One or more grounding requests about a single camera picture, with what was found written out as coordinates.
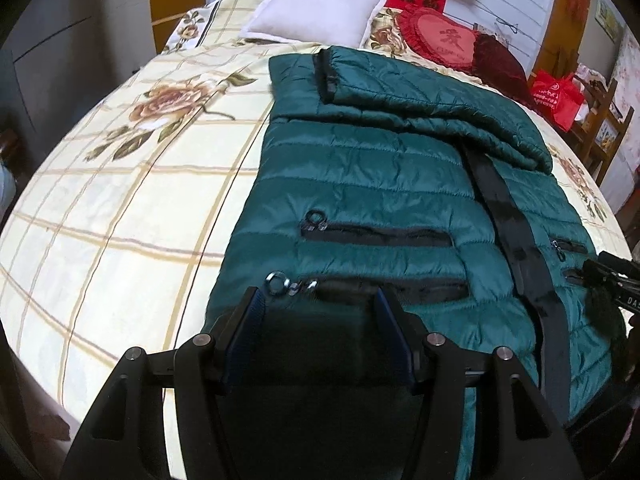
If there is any white square pillow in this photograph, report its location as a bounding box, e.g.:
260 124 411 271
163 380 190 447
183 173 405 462
240 0 386 49

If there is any red shopping bag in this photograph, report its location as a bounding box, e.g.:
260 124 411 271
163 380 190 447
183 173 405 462
530 70 585 132

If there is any red heart-shaped cushion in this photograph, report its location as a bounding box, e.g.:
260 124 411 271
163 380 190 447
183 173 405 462
398 6 477 73

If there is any wooden chair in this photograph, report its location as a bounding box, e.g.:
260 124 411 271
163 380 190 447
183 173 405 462
567 63 634 185

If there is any grey refrigerator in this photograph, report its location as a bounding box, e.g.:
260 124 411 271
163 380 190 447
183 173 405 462
1 0 155 165

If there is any floral checked bed sheet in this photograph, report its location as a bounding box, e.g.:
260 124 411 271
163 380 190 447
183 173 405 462
0 0 634 480

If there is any dark red velvet cushion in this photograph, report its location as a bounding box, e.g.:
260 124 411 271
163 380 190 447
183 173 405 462
472 32 535 110

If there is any teal puffer jacket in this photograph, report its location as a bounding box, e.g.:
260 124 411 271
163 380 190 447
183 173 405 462
205 47 638 479

